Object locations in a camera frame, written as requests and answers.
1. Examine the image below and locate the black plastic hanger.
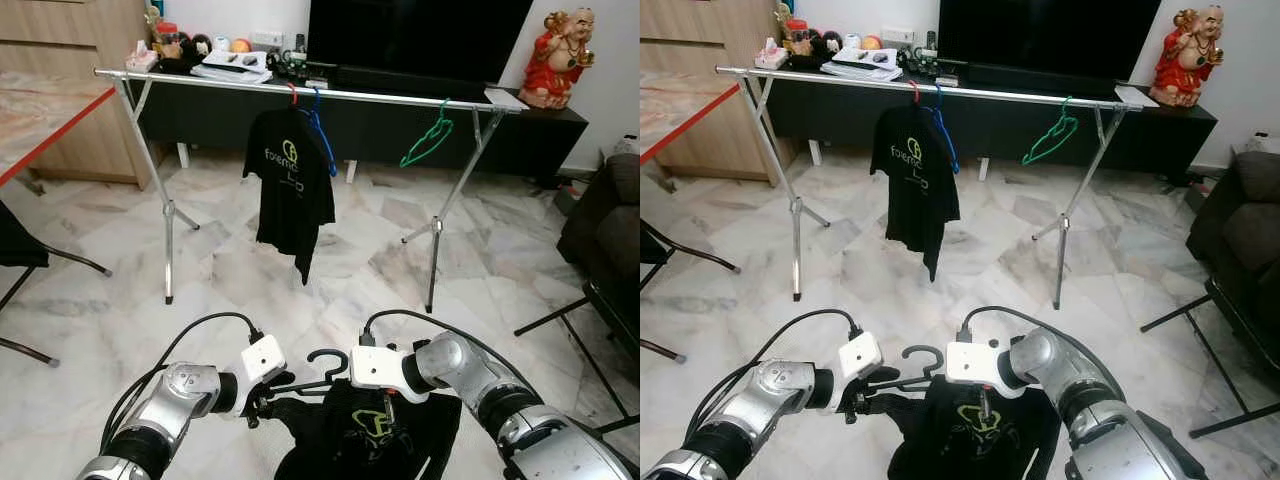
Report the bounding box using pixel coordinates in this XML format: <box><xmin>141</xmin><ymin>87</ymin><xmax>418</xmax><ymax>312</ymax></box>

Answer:
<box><xmin>262</xmin><ymin>348</ymin><xmax>351</xmax><ymax>396</ymax></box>
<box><xmin>860</xmin><ymin>345</ymin><xmax>947</xmax><ymax>393</ymax></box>

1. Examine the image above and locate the black t-shirt green logo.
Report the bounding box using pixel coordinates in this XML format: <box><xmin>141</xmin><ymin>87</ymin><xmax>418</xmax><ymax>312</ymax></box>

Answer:
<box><xmin>262</xmin><ymin>378</ymin><xmax>463</xmax><ymax>480</ymax></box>
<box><xmin>243</xmin><ymin>105</ymin><xmax>337</xmax><ymax>286</ymax></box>
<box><xmin>868</xmin><ymin>103</ymin><xmax>963</xmax><ymax>283</ymax></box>
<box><xmin>868</xmin><ymin>375</ymin><xmax>1061</xmax><ymax>480</ymax></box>

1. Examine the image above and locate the blue plastic hanger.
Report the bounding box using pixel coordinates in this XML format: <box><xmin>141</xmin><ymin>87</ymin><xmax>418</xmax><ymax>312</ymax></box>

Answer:
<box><xmin>305</xmin><ymin>88</ymin><xmax>341</xmax><ymax>179</ymax></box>
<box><xmin>928</xmin><ymin>85</ymin><xmax>961</xmax><ymax>176</ymax></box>

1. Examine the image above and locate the green plastic hanger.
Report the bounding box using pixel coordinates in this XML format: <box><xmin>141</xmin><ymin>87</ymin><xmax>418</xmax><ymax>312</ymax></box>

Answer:
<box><xmin>1021</xmin><ymin>96</ymin><xmax>1079</xmax><ymax>167</ymax></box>
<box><xmin>400</xmin><ymin>98</ymin><xmax>456</xmax><ymax>169</ymax></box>

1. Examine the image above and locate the black TV console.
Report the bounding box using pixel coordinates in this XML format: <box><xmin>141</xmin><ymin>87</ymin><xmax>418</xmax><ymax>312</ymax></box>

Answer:
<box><xmin>760</xmin><ymin>58</ymin><xmax>1219</xmax><ymax>181</ymax></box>
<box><xmin>130</xmin><ymin>60</ymin><xmax>589</xmax><ymax>183</ymax></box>

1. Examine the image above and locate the brown fabric sofa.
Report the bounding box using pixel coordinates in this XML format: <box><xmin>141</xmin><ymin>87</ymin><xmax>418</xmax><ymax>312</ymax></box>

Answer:
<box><xmin>557</xmin><ymin>152</ymin><xmax>641</xmax><ymax>331</ymax></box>
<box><xmin>1185</xmin><ymin>150</ymin><xmax>1280</xmax><ymax>331</ymax></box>

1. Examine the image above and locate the silver metal clothes rack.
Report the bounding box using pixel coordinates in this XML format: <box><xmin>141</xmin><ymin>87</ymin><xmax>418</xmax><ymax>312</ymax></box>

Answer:
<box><xmin>715</xmin><ymin>65</ymin><xmax>1143</xmax><ymax>311</ymax></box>
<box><xmin>93</xmin><ymin>67</ymin><xmax>526</xmax><ymax>314</ymax></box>

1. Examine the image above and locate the black soundbar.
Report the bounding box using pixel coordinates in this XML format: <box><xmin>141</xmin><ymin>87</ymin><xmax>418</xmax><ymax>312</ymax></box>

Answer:
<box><xmin>965</xmin><ymin>62</ymin><xmax>1126</xmax><ymax>98</ymax></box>
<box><xmin>335</xmin><ymin>65</ymin><xmax>501</xmax><ymax>101</ymax></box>

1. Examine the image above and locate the stack of white papers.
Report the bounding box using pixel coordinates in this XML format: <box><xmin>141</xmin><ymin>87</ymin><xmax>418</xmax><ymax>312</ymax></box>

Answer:
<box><xmin>190</xmin><ymin>50</ymin><xmax>273</xmax><ymax>83</ymax></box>
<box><xmin>820</xmin><ymin>47</ymin><xmax>903</xmax><ymax>81</ymax></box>

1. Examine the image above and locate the pink marble table red edge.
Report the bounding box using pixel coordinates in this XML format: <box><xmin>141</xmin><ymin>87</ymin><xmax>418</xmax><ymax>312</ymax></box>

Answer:
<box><xmin>640</xmin><ymin>68</ymin><xmax>743</xmax><ymax>166</ymax></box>
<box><xmin>0</xmin><ymin>70</ymin><xmax>119</xmax><ymax>186</ymax></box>

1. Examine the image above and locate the black flat television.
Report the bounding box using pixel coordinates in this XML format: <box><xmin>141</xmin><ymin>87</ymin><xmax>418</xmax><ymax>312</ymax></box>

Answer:
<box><xmin>937</xmin><ymin>0</ymin><xmax>1163</xmax><ymax>83</ymax></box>
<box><xmin>307</xmin><ymin>0</ymin><xmax>534</xmax><ymax>86</ymax></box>

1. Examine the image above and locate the red laughing Buddha statue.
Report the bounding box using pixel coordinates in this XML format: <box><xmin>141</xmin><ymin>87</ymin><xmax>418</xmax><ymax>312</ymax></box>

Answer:
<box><xmin>518</xmin><ymin>8</ymin><xmax>597</xmax><ymax>111</ymax></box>
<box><xmin>1148</xmin><ymin>5</ymin><xmax>1227</xmax><ymax>108</ymax></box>

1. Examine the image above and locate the light wood cabinet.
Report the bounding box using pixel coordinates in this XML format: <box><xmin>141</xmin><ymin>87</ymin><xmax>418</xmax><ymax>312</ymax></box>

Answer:
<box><xmin>640</xmin><ymin>0</ymin><xmax>791</xmax><ymax>181</ymax></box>
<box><xmin>0</xmin><ymin>0</ymin><xmax>161</xmax><ymax>186</ymax></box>

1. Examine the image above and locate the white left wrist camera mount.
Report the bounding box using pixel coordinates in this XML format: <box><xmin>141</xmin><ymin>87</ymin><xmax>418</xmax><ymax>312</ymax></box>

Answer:
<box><xmin>240</xmin><ymin>335</ymin><xmax>288</xmax><ymax>386</ymax></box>
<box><xmin>838</xmin><ymin>331</ymin><xmax>885</xmax><ymax>381</ymax></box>

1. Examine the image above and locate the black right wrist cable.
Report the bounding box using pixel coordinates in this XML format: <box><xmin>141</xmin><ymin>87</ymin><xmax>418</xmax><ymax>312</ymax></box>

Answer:
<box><xmin>360</xmin><ymin>308</ymin><xmax>541</xmax><ymax>396</ymax></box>
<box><xmin>955</xmin><ymin>305</ymin><xmax>1126</xmax><ymax>386</ymax></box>

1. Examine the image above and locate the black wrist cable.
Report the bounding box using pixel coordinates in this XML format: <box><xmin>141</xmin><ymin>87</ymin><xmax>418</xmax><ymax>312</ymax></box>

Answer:
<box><xmin>360</xmin><ymin>308</ymin><xmax>541</xmax><ymax>396</ymax></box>
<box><xmin>100</xmin><ymin>312</ymin><xmax>266</xmax><ymax>451</ymax></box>
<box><xmin>690</xmin><ymin>308</ymin><xmax>863</xmax><ymax>441</ymax></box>
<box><xmin>955</xmin><ymin>305</ymin><xmax>1126</xmax><ymax>386</ymax></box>

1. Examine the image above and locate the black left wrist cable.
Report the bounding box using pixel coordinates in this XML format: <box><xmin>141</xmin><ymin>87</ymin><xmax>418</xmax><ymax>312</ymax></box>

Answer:
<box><xmin>690</xmin><ymin>308</ymin><xmax>863</xmax><ymax>441</ymax></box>
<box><xmin>100</xmin><ymin>312</ymin><xmax>266</xmax><ymax>451</ymax></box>

